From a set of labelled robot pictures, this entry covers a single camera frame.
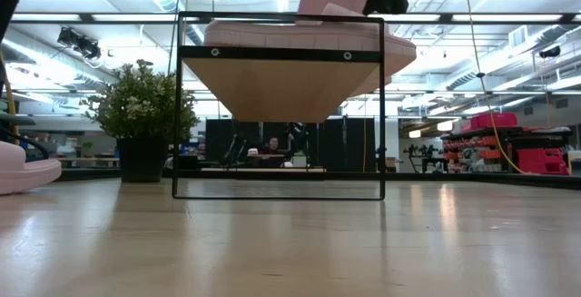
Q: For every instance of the wooden shelf with black frame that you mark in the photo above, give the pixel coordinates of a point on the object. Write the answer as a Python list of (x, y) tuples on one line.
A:
[(281, 88)]

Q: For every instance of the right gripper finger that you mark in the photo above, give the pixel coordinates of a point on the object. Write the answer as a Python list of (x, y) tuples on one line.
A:
[(386, 2)]

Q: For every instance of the pink slide sandal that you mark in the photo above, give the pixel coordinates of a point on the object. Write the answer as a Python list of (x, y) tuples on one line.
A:
[(295, 38), (27, 174)]

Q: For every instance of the green potted plant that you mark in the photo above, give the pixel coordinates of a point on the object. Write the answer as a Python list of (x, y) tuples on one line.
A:
[(140, 106)]

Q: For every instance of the red storage rack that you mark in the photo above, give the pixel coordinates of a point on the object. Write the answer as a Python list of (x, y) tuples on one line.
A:
[(540, 161)]

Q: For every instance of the black partition panels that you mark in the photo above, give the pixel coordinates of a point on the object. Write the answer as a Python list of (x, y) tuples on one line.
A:
[(349, 145)]

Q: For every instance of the person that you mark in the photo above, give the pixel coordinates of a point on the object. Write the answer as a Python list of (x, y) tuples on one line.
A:
[(273, 145)]

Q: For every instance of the black ceiling spotlight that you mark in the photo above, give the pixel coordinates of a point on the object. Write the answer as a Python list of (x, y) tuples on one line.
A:
[(79, 42)]

